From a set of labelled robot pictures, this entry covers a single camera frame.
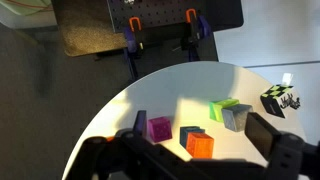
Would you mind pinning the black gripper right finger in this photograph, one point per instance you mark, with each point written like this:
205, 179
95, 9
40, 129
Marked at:
262, 135

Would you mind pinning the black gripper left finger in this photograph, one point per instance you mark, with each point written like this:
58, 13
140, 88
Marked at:
140, 122

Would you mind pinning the pink block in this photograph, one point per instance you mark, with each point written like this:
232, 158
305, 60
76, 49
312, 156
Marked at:
159, 129

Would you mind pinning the grey block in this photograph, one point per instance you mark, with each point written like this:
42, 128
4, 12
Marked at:
235, 116

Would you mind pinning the dark blue block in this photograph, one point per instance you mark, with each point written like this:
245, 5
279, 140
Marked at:
184, 131

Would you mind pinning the green block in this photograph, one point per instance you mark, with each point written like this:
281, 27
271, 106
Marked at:
215, 108

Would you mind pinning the orange block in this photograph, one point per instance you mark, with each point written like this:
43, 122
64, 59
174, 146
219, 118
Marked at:
199, 145

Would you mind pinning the green black checkered cube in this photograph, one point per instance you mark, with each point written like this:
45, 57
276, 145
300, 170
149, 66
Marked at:
280, 100

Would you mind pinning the blue orange clamp left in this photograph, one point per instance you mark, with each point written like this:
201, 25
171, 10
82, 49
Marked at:
131, 51

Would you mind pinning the blue orange clamp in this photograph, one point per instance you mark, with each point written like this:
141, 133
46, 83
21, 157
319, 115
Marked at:
196, 29
131, 51

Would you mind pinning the black perforated breadboard plate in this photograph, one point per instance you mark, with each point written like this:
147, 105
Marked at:
220, 14

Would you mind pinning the blue orange clamp right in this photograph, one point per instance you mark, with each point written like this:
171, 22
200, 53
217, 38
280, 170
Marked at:
196, 29

